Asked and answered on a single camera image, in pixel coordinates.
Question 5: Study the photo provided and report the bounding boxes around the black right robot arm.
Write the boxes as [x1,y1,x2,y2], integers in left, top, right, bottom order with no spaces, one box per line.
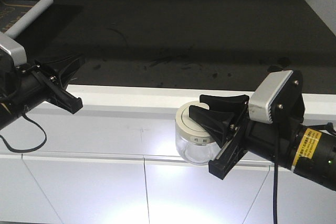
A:
[189,70,335,190]

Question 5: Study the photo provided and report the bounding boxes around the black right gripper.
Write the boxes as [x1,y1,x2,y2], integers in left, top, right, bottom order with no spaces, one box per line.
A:
[189,94,278,179]

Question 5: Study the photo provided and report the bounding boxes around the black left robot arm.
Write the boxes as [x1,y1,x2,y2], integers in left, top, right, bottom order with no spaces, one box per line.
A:
[1,52,86,129]

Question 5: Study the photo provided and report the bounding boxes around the black left camera cable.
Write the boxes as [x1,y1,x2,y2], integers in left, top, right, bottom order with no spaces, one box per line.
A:
[0,108,48,153]

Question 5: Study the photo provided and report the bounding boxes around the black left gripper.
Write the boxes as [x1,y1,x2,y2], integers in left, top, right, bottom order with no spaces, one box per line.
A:
[15,54,85,117]

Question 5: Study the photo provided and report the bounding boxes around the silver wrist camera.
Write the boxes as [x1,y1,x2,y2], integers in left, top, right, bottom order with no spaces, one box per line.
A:
[248,70,293,124]
[0,33,27,67]

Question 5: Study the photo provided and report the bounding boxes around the glass jar with beige lid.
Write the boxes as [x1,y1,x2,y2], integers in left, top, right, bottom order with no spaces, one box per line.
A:
[175,101,220,165]

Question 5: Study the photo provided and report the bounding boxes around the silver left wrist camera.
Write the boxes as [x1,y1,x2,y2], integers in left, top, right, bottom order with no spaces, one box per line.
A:
[0,33,27,67]

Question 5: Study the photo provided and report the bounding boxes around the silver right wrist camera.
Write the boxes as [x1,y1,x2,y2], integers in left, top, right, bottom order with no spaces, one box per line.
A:
[248,70,293,124]

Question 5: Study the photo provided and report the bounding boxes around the black camera cable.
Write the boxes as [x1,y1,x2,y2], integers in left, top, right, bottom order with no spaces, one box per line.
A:
[271,124,280,224]
[0,108,48,153]

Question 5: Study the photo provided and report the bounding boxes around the black right camera cable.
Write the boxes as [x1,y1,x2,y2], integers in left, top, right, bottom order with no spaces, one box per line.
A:
[271,124,280,224]

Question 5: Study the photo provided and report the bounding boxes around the white cabinet base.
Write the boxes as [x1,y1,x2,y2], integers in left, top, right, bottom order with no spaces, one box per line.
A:
[0,84,336,224]

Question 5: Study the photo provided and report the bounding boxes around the grey plastic tube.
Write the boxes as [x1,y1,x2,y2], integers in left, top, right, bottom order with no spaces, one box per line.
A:
[5,0,54,39]

